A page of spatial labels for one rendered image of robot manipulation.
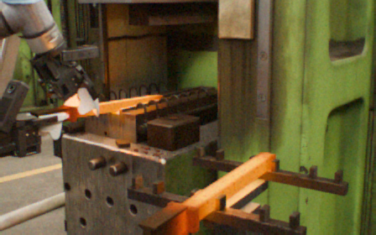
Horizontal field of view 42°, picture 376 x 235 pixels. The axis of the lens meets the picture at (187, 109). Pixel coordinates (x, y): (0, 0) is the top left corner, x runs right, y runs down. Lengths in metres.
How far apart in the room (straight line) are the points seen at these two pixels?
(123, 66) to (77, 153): 0.36
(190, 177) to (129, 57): 0.52
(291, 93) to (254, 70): 0.11
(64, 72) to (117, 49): 0.42
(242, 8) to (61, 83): 0.45
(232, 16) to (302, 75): 0.22
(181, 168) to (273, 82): 0.30
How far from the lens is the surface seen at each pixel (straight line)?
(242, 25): 1.17
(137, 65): 1.62
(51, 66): 1.15
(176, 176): 1.19
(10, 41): 1.61
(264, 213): 0.74
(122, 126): 1.30
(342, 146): 1.53
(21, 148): 1.11
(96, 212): 1.37
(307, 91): 1.14
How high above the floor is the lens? 1.27
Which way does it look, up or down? 12 degrees down
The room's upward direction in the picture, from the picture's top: 1 degrees counter-clockwise
